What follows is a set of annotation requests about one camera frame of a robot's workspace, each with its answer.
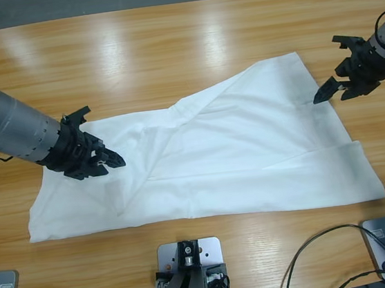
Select white Unitree T-shirt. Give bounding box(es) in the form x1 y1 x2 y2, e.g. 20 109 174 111
12 43 385 244

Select black cable at base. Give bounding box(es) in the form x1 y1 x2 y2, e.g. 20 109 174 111
271 219 385 288

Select white block with dark post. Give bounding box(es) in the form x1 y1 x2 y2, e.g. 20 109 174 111
148 235 232 288

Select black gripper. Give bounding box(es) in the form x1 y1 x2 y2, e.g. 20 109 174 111
305 29 385 106
35 102 129 187

